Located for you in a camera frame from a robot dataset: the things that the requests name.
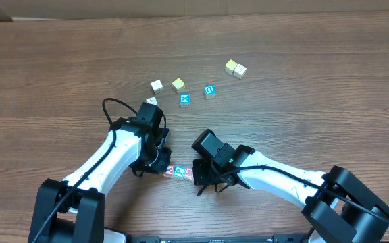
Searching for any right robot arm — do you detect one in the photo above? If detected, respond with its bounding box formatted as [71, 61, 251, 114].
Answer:
[192, 129, 389, 242]

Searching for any blue X block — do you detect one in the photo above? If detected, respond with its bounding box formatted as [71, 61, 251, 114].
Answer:
[180, 93, 191, 107]

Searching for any blue P block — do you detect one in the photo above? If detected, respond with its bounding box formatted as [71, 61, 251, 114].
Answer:
[174, 165, 186, 180]

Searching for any red Y block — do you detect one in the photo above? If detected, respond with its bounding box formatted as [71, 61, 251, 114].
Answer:
[163, 165, 175, 178]

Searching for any yellow block centre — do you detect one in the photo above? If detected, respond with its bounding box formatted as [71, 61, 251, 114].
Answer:
[172, 78, 185, 93]

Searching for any yellow block far right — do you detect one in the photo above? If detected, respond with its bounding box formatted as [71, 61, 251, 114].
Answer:
[224, 59, 238, 75]

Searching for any yellow block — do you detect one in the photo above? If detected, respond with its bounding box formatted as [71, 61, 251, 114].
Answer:
[224, 59, 238, 75]
[172, 78, 185, 93]

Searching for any white block far right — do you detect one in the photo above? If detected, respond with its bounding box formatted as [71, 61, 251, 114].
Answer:
[233, 64, 247, 79]

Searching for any white patterned block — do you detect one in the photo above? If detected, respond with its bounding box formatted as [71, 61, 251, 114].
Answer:
[146, 97, 158, 105]

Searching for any red M block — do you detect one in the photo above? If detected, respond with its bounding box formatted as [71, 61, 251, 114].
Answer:
[184, 167, 194, 181]

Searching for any white block upper left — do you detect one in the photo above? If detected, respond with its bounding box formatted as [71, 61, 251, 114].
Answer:
[151, 80, 163, 94]

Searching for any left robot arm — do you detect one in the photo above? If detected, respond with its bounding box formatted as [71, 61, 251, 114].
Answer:
[28, 103, 172, 243]

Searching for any blue Q block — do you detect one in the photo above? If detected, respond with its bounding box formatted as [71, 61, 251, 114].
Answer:
[204, 85, 216, 99]

